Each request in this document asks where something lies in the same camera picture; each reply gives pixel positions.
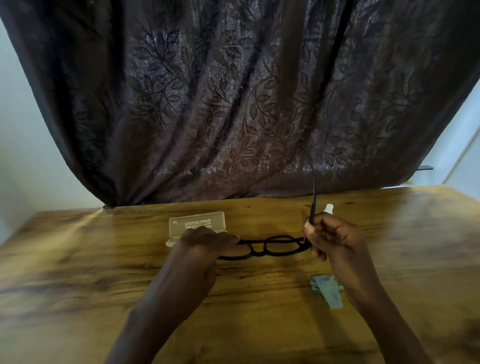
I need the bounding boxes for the person's right hand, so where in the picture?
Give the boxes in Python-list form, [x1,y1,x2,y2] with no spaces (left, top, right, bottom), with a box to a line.
[304,212,370,286]

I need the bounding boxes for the dark leaf-patterned curtain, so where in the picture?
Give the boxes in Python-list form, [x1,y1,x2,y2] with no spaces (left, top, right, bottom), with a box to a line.
[0,0,480,208]

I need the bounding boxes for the person's left forearm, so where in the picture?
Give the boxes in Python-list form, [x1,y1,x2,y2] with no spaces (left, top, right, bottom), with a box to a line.
[104,259,217,364]

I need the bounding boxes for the person's right forearm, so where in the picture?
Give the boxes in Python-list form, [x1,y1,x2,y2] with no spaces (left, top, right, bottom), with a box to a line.
[335,270,433,364]

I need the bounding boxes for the black eyeglasses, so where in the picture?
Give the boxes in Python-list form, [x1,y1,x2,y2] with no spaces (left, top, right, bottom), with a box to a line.
[216,140,318,261]

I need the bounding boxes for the light blue cleaning cloth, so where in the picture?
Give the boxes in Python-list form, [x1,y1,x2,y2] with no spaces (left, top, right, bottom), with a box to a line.
[309,275,344,310]

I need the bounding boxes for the clear plastic glasses case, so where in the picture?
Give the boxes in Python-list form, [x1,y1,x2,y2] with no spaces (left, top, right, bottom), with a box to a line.
[165,211,226,248]

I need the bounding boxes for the person's left hand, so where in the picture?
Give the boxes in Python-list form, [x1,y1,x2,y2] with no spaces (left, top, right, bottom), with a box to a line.
[169,226,241,298]

